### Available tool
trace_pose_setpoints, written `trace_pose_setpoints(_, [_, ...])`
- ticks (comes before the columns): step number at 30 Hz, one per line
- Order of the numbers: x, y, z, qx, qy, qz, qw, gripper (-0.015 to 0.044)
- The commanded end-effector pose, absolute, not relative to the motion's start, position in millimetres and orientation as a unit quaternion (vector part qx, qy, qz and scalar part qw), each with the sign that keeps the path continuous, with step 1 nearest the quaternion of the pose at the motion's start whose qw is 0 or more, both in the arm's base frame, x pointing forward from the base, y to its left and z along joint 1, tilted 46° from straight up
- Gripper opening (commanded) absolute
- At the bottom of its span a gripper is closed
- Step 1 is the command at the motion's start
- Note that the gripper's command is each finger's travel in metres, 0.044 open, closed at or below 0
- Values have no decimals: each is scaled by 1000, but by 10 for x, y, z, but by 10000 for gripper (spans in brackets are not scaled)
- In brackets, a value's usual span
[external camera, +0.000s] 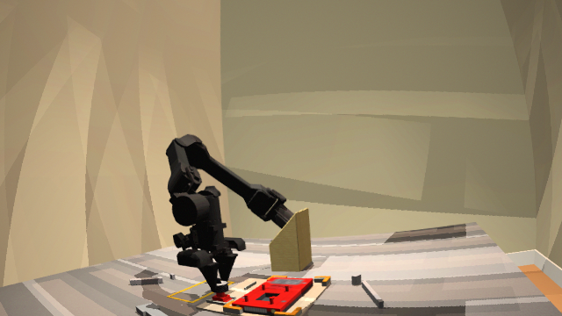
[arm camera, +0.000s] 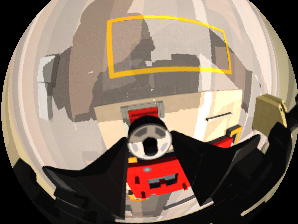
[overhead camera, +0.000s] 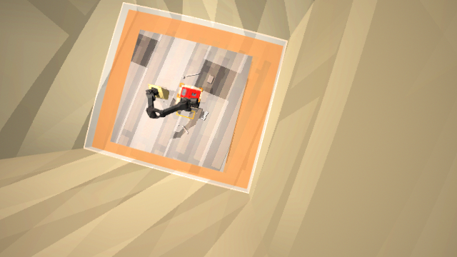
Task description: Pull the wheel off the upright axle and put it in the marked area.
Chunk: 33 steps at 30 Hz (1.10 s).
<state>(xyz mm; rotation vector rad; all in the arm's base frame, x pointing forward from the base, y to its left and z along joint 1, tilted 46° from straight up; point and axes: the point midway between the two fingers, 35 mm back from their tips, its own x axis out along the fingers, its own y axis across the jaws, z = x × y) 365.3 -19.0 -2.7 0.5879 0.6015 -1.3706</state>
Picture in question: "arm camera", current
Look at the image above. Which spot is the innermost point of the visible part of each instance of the black and white wheel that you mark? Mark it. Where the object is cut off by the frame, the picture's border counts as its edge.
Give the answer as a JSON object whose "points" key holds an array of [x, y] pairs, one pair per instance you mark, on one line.
{"points": [[144, 127]]}

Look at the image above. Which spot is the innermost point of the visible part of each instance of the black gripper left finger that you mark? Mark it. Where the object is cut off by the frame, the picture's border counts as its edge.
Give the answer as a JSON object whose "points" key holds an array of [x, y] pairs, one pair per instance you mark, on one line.
{"points": [[103, 181]]}

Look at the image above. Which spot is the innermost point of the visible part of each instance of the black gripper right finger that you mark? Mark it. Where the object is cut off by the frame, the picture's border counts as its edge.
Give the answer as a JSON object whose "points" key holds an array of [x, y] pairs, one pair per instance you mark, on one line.
{"points": [[207, 165]]}

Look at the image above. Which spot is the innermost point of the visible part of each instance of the yellow rectangular outline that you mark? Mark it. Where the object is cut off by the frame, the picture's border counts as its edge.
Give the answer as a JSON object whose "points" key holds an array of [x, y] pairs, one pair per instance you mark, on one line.
{"points": [[157, 69]]}

